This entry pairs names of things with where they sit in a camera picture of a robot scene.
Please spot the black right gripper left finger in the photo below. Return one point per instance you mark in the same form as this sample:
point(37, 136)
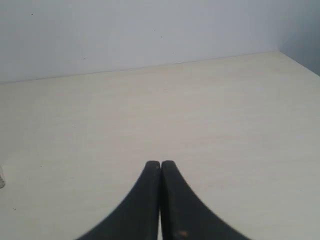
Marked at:
point(137, 216)

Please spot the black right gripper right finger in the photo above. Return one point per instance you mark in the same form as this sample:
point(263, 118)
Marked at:
point(184, 216)

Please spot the clear object at table edge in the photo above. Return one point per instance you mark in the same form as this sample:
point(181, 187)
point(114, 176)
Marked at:
point(2, 178)

